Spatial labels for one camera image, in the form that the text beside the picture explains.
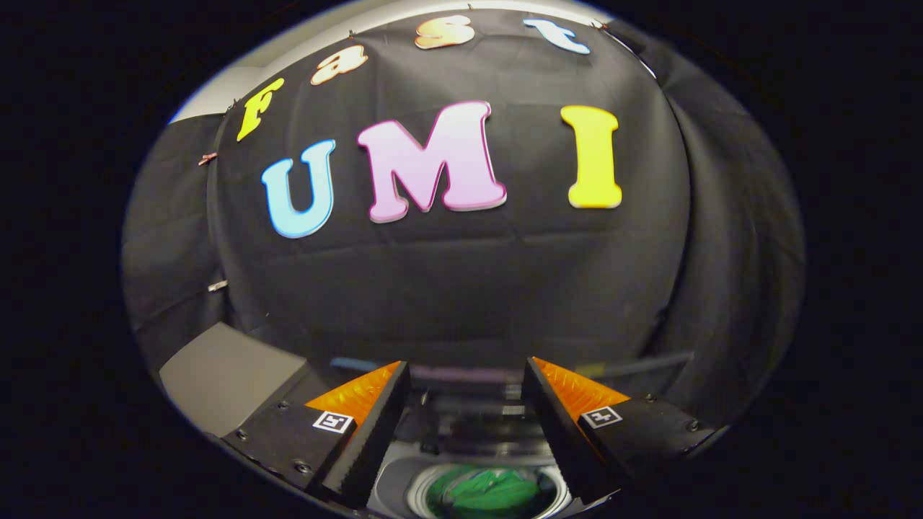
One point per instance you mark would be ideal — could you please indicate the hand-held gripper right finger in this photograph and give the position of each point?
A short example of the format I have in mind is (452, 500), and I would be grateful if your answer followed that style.
(559, 432)

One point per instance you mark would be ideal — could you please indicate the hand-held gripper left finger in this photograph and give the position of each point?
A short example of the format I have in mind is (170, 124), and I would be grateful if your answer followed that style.
(368, 440)

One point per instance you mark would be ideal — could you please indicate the grey washing machine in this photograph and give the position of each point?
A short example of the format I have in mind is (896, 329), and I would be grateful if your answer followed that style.
(396, 479)

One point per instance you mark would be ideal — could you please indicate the green polo shirt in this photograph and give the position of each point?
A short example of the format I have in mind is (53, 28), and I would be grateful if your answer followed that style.
(490, 490)

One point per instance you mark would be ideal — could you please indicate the grey table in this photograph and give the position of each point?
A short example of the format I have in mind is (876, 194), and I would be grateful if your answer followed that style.
(231, 375)

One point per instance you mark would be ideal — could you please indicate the black backdrop cloth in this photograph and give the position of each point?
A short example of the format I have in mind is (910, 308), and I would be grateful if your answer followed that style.
(461, 288)

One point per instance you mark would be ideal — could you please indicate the silver clip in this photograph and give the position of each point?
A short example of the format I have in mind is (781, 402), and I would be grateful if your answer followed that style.
(218, 285)

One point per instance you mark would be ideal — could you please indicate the red clip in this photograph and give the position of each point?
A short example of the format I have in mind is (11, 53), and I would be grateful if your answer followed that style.
(208, 158)

